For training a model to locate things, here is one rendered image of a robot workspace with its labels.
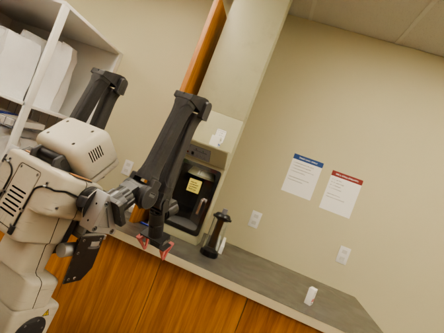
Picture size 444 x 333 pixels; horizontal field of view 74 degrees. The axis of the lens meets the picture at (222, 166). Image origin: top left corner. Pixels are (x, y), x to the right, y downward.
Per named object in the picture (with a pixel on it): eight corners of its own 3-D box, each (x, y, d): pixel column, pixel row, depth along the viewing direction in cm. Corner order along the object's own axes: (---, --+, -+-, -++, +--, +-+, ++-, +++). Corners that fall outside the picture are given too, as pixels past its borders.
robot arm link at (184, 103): (176, 78, 102) (199, 84, 98) (191, 98, 114) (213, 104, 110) (114, 195, 95) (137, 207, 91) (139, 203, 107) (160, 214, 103)
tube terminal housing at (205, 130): (161, 219, 200) (202, 114, 200) (205, 238, 194) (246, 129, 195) (147, 224, 175) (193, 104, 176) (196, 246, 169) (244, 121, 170)
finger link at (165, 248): (159, 250, 121) (160, 231, 117) (173, 258, 118) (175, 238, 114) (147, 258, 116) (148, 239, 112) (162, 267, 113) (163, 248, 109)
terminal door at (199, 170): (150, 217, 175) (175, 154, 175) (197, 237, 169) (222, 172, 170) (150, 217, 174) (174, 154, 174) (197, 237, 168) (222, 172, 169)
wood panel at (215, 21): (159, 213, 216) (227, 36, 217) (163, 215, 215) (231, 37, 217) (128, 221, 167) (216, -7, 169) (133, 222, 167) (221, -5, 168)
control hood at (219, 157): (175, 150, 175) (181, 135, 176) (225, 170, 170) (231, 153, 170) (168, 148, 164) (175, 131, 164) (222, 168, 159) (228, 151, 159)
